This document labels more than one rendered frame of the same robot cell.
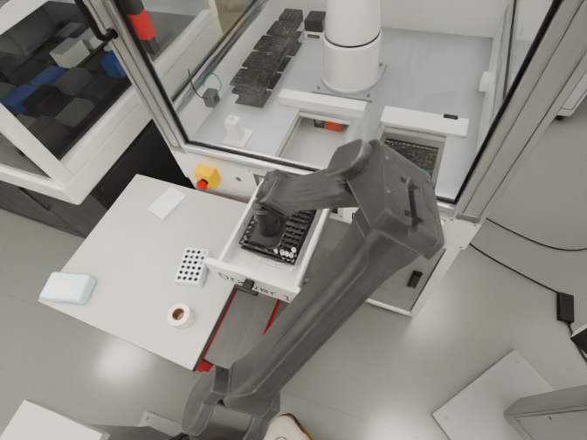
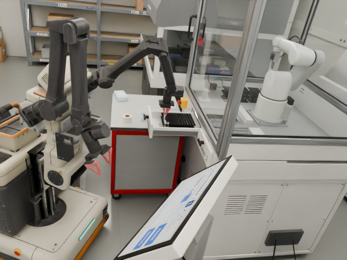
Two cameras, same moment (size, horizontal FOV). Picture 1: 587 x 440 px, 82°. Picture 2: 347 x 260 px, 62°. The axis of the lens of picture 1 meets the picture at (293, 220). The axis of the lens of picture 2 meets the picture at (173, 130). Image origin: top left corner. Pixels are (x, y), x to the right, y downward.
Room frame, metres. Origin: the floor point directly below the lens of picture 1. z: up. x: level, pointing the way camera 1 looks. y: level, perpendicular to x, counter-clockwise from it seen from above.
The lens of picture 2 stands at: (-0.70, -1.26, 1.83)
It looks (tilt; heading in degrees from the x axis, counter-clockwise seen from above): 29 degrees down; 46
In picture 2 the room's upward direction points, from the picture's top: 8 degrees clockwise
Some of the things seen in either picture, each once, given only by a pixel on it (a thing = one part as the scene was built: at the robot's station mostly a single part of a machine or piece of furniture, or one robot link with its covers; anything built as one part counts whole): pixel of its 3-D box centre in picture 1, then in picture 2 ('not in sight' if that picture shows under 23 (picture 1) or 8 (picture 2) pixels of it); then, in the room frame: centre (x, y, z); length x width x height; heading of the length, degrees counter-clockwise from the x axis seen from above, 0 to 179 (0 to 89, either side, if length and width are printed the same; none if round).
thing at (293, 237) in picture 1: (280, 225); (177, 122); (0.58, 0.04, 0.87); 0.22 x 0.18 x 0.06; 149
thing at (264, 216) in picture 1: (265, 208); (169, 91); (0.47, 0.06, 1.12); 0.07 x 0.06 x 0.07; 157
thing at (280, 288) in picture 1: (254, 281); (149, 120); (0.40, 0.15, 0.87); 0.29 x 0.02 x 0.11; 59
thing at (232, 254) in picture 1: (282, 224); (178, 123); (0.58, 0.04, 0.86); 0.40 x 0.26 x 0.06; 149
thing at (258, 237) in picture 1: (268, 223); (167, 99); (0.47, 0.06, 1.06); 0.10 x 0.07 x 0.07; 147
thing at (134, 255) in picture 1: (196, 292); (143, 147); (0.63, 0.49, 0.38); 0.62 x 0.58 x 0.76; 59
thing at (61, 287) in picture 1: (68, 287); (120, 95); (0.55, 0.78, 0.78); 0.15 x 0.10 x 0.04; 73
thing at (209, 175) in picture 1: (206, 177); (183, 102); (0.83, 0.27, 0.88); 0.07 x 0.05 x 0.07; 59
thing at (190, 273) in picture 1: (193, 267); (147, 116); (0.54, 0.36, 0.78); 0.12 x 0.08 x 0.04; 162
